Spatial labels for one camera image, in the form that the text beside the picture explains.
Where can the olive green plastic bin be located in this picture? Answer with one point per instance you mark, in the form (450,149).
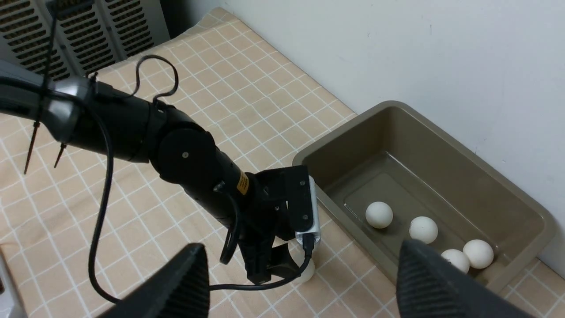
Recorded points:
(393,154)

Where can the white ball bin corner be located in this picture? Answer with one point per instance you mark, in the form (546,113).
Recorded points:
(479,253)

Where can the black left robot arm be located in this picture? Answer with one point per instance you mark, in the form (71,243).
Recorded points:
(94,116)

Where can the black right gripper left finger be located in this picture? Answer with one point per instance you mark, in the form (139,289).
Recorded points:
(178,290)

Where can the white ball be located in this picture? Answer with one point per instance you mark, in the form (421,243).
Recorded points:
(307,274)
(458,259)
(424,229)

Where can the white ball marked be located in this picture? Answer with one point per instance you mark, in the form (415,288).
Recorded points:
(379,215)

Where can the black cable ties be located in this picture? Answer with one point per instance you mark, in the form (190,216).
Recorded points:
(68,7)

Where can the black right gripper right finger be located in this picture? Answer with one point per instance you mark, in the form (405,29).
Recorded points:
(429,287)

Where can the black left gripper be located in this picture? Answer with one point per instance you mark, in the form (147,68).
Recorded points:
(276,211)

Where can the grey perforated metal cabinet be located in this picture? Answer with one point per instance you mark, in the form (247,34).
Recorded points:
(82,36)

